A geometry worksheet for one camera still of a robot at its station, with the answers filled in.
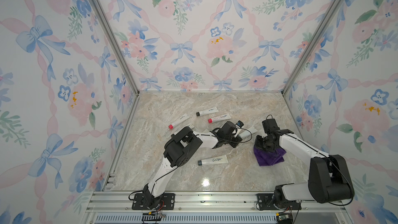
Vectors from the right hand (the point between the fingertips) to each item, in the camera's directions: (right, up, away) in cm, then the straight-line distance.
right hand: (258, 145), depth 90 cm
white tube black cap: (-29, +19, +17) cm, 38 cm away
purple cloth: (+4, -5, -6) cm, 9 cm away
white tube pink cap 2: (-18, +15, +15) cm, 28 cm away
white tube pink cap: (-45, +15, +14) cm, 49 cm away
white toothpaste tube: (-5, +6, +7) cm, 11 cm away
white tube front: (-24, -7, -4) cm, 25 cm away
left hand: (-8, +3, +5) cm, 10 cm away
